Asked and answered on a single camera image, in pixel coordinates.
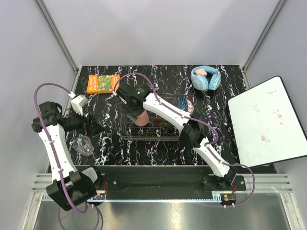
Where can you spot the clear drinking glass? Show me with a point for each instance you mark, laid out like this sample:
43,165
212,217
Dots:
83,145

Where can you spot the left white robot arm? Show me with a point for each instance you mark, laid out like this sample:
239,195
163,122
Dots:
70,187

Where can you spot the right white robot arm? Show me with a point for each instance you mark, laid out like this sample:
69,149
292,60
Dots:
194,134

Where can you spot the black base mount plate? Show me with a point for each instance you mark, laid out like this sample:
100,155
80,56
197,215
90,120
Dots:
120,177

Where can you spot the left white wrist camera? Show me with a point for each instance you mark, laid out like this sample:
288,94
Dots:
77,102

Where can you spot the orange book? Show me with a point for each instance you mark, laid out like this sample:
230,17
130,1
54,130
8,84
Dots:
101,83

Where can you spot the light blue headphones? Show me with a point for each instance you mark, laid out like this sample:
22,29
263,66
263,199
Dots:
210,82

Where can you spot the wire dish rack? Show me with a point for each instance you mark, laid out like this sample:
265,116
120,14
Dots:
158,129

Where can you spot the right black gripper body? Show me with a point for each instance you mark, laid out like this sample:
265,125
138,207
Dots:
127,108

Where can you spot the blue triangle pattern bowl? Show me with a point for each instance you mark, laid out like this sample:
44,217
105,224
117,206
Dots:
186,105

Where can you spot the pink cube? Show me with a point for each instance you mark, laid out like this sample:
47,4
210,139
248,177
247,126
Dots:
200,71

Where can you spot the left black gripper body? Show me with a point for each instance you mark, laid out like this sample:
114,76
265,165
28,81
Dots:
76,122

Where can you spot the white whiteboard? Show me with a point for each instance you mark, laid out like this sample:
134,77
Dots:
266,126

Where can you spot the small pink cup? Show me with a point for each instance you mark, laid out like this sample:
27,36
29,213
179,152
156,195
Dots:
142,120

